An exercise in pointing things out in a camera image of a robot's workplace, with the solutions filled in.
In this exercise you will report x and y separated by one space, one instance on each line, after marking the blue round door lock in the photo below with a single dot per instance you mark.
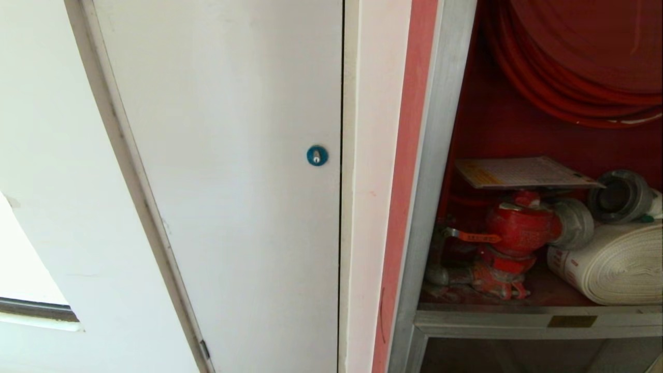
317 155

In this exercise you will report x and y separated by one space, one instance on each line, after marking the white access panel door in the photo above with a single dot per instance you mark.
228 181

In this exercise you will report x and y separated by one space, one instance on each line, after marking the red fire hydrant cabinet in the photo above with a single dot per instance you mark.
440 207

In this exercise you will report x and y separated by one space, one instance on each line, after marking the red hydrant valve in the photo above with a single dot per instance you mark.
518 228

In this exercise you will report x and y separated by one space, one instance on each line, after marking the white inspection card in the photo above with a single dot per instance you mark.
523 172

